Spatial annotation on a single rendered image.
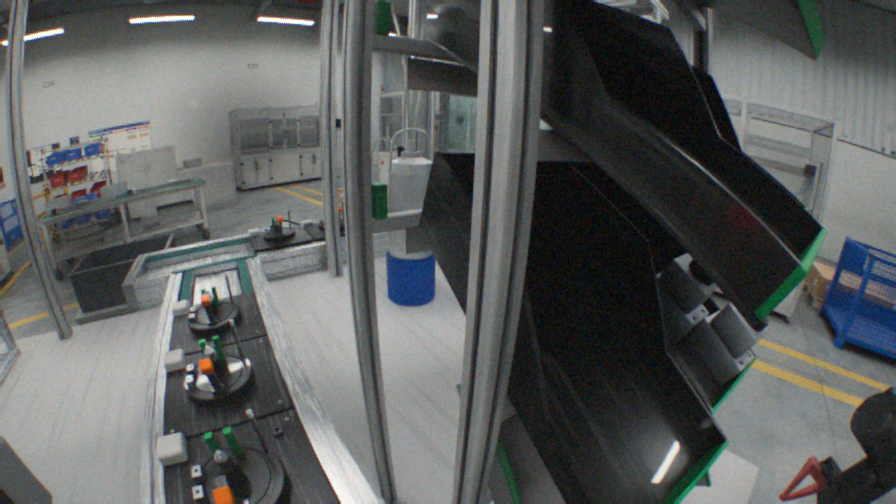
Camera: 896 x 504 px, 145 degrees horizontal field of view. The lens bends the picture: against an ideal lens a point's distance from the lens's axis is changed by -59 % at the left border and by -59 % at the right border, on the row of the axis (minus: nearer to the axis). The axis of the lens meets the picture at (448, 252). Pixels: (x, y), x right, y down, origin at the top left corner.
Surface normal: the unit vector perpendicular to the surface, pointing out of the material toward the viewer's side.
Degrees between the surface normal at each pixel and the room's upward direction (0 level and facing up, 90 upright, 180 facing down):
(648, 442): 25
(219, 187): 90
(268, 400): 0
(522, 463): 45
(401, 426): 0
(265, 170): 90
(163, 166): 90
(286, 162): 90
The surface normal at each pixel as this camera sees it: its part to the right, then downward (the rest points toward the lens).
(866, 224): -0.70, 0.23
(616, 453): 0.22, -0.71
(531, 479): 0.33, -0.43
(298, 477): 0.04, -0.94
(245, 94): 0.72, 0.27
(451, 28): -0.90, 0.13
